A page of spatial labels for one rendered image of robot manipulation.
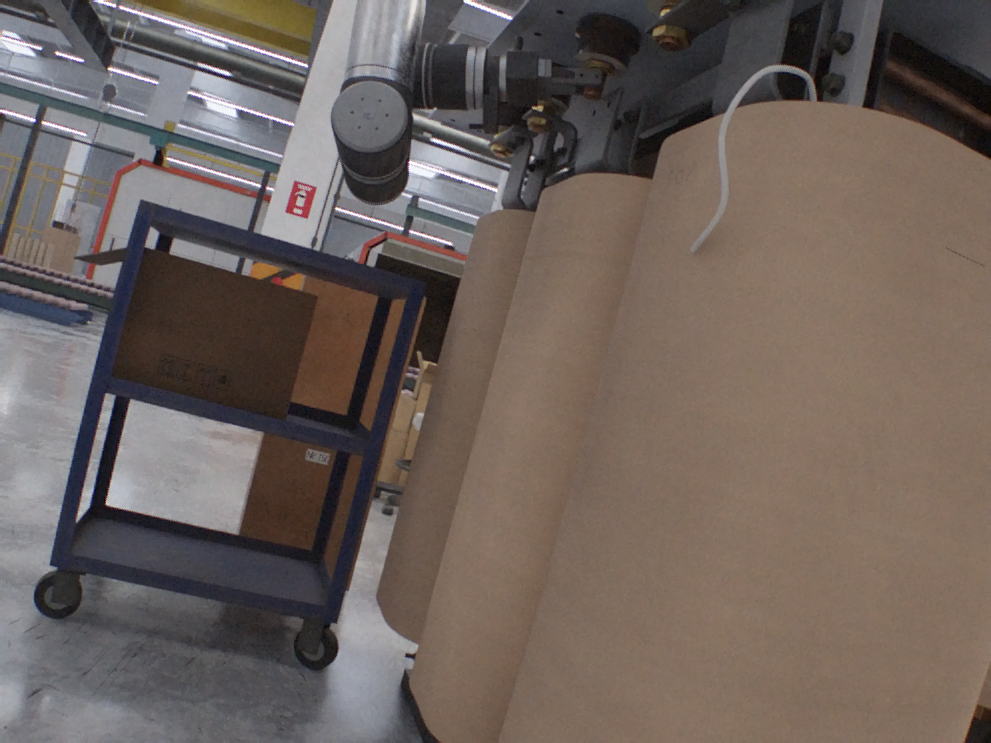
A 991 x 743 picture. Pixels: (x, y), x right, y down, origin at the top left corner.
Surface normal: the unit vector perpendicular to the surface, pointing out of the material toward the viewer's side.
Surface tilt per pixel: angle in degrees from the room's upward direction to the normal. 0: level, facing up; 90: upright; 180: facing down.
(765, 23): 90
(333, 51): 90
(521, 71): 90
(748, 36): 90
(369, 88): 77
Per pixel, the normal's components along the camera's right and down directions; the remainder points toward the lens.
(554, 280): -0.82, -0.23
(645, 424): -0.92, -0.25
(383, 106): 0.12, -0.08
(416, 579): -0.64, -0.19
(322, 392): 0.29, 0.06
